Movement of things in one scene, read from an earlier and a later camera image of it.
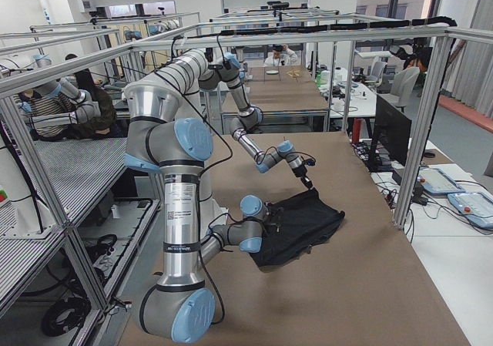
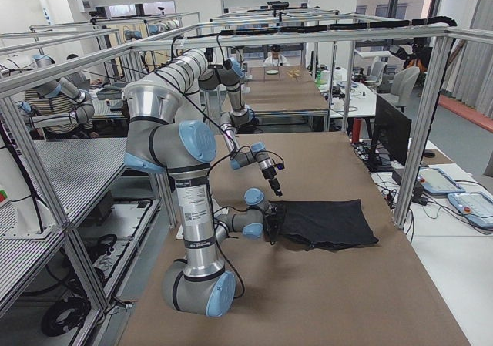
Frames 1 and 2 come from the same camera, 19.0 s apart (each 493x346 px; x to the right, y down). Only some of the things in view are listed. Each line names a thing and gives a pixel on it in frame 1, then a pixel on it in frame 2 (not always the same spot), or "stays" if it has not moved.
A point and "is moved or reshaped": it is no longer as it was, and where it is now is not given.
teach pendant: [434, 181] stays
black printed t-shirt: [293, 226] is moved or reshaped
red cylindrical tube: [356, 130] stays
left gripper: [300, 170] → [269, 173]
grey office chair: [402, 86] stays
